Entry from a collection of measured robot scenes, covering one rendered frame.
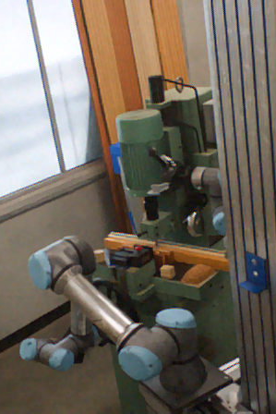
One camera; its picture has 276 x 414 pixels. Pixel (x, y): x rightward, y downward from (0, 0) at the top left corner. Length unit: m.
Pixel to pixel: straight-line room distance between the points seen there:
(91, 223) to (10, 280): 0.70
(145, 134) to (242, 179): 0.84
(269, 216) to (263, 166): 0.13
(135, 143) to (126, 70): 1.80
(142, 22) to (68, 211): 1.29
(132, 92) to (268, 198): 2.72
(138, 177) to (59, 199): 1.61
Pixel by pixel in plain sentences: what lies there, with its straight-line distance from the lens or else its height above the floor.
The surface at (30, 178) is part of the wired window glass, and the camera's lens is 4.01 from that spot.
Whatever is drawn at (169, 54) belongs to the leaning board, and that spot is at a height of 1.46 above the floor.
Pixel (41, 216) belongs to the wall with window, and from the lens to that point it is 4.00.
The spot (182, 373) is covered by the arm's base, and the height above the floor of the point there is 0.88.
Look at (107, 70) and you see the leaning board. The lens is 4.08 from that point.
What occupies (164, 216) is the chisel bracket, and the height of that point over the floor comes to 1.07.
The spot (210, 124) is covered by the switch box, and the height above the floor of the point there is 1.40.
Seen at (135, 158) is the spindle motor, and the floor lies 1.36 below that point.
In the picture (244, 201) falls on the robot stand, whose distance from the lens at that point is 1.71.
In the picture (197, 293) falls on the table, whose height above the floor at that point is 0.87.
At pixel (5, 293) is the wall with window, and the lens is 3.95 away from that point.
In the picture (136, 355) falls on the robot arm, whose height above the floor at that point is 1.03.
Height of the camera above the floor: 2.02
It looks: 23 degrees down
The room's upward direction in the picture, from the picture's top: 9 degrees counter-clockwise
